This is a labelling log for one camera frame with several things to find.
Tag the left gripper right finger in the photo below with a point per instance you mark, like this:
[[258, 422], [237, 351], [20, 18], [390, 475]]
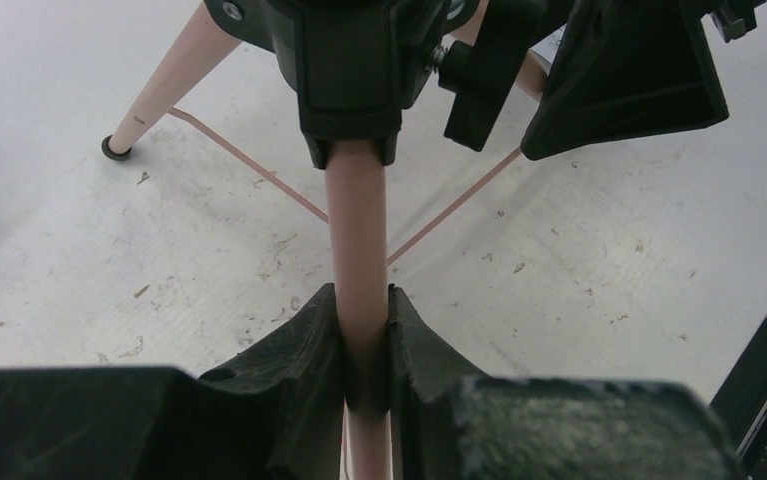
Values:
[[451, 420]]

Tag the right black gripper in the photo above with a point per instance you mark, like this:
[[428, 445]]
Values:
[[632, 69]]

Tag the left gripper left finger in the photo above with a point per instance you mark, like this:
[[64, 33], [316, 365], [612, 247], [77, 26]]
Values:
[[274, 411]]

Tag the pink folding music stand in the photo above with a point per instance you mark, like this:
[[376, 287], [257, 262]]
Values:
[[355, 66]]

